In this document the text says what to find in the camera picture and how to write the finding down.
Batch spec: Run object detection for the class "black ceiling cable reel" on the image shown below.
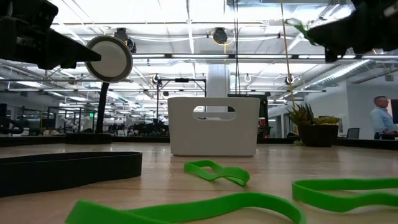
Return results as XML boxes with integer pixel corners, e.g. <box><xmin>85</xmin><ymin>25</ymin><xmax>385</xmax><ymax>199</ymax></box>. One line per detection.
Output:
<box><xmin>212</xmin><ymin>27</ymin><xmax>229</xmax><ymax>45</ymax></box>
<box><xmin>113</xmin><ymin>27</ymin><xmax>137</xmax><ymax>54</ymax></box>

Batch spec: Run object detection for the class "grey office chair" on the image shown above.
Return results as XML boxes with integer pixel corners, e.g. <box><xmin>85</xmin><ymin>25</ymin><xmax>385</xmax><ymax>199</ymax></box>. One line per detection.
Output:
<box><xmin>346</xmin><ymin>127</ymin><xmax>361</xmax><ymax>140</ymax></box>

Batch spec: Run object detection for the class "green rubber band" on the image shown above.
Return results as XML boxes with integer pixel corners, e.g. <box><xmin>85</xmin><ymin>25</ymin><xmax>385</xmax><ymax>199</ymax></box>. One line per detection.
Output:
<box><xmin>183</xmin><ymin>159</ymin><xmax>251</xmax><ymax>188</ymax></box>
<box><xmin>292</xmin><ymin>177</ymin><xmax>398</xmax><ymax>213</ymax></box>
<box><xmin>64</xmin><ymin>192</ymin><xmax>308</xmax><ymax>224</ymax></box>
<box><xmin>285</xmin><ymin>17</ymin><xmax>317</xmax><ymax>46</ymax></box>

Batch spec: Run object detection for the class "black cabinet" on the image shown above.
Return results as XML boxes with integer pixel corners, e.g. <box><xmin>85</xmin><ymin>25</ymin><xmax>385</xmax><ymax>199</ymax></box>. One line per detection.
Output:
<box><xmin>228</xmin><ymin>93</ymin><xmax>269</xmax><ymax>139</ymax></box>

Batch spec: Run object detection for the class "black hanging cable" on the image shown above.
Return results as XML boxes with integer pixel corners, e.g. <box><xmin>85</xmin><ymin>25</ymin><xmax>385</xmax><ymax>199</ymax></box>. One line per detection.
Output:
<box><xmin>233</xmin><ymin>0</ymin><xmax>241</xmax><ymax>96</ymax></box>

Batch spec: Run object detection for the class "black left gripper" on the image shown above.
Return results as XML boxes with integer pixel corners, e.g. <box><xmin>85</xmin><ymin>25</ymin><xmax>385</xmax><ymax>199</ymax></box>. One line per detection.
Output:
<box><xmin>14</xmin><ymin>0</ymin><xmax>102</xmax><ymax>70</ymax></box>

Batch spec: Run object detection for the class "black wall monitor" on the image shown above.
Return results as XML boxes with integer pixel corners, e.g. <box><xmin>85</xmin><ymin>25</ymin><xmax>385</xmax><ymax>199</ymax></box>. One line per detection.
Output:
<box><xmin>390</xmin><ymin>98</ymin><xmax>398</xmax><ymax>124</ymax></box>

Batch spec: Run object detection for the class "white plastic bin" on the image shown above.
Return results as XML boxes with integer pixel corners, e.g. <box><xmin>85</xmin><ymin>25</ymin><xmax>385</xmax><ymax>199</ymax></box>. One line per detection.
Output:
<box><xmin>167</xmin><ymin>96</ymin><xmax>261</xmax><ymax>157</ymax></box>

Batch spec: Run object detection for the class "potted succulent plant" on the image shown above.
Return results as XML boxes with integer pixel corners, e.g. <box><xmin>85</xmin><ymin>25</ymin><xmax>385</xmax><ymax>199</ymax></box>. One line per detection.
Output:
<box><xmin>285</xmin><ymin>102</ymin><xmax>341</xmax><ymax>148</ymax></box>

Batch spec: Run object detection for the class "long black rubber band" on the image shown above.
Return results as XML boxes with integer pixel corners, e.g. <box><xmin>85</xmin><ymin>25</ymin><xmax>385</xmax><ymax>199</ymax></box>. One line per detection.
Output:
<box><xmin>0</xmin><ymin>151</ymin><xmax>143</xmax><ymax>198</ymax></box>

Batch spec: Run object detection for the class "white square column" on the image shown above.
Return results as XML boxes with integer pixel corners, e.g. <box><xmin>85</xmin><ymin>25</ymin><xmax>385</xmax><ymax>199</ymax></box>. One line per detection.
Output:
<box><xmin>206</xmin><ymin>64</ymin><xmax>231</xmax><ymax>113</ymax></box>

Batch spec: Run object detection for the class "black workstation frame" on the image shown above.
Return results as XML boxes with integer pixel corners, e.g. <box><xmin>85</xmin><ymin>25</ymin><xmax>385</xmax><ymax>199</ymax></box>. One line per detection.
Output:
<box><xmin>156</xmin><ymin>78</ymin><xmax>208</xmax><ymax>124</ymax></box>

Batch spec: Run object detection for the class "yellow hanging cable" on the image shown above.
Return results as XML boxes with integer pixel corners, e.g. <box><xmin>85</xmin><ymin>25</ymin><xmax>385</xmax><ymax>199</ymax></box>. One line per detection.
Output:
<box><xmin>279</xmin><ymin>0</ymin><xmax>299</xmax><ymax>110</ymax></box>

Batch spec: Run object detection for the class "long ceiling light strip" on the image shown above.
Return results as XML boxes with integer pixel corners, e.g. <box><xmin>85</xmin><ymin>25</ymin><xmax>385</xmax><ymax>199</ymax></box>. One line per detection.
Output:
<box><xmin>132</xmin><ymin>53</ymin><xmax>290</xmax><ymax>60</ymax></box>

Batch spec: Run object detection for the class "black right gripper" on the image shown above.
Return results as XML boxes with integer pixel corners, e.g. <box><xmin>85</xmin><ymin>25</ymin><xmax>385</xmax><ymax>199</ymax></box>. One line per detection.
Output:
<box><xmin>307</xmin><ymin>0</ymin><xmax>398</xmax><ymax>63</ymax></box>

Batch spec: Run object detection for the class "person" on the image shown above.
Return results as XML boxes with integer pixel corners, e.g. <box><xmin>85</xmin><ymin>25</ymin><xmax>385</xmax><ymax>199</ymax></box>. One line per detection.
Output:
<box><xmin>369</xmin><ymin>95</ymin><xmax>398</xmax><ymax>141</ymax></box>

